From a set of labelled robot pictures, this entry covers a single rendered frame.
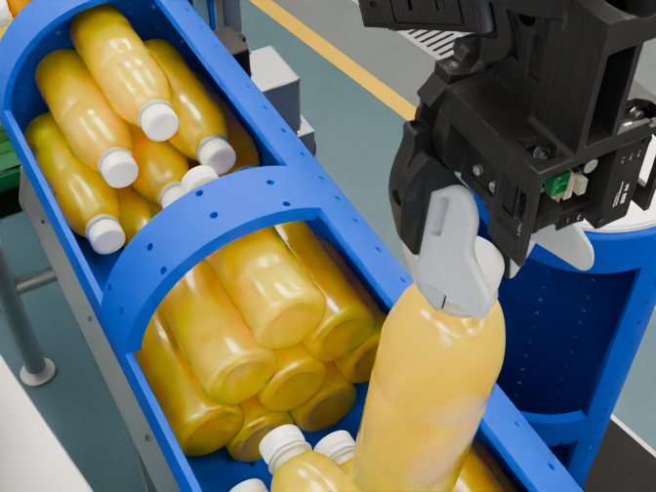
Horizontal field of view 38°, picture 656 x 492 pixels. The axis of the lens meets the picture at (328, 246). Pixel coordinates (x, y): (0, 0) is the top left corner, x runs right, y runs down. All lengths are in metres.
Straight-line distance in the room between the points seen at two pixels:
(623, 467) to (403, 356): 1.51
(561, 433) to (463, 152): 1.11
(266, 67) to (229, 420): 0.85
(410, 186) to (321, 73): 2.64
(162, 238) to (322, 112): 2.07
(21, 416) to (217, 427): 0.19
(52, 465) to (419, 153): 0.49
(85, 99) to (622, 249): 0.66
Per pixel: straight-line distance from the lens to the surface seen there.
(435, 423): 0.56
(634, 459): 2.04
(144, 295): 0.86
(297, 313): 0.85
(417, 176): 0.42
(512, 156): 0.37
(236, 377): 0.87
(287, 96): 1.63
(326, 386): 0.96
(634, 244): 1.18
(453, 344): 0.52
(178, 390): 0.91
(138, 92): 1.07
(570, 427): 1.49
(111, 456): 2.17
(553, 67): 0.36
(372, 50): 3.16
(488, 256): 0.51
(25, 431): 0.84
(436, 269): 0.46
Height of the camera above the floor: 1.83
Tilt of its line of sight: 47 degrees down
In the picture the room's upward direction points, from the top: straight up
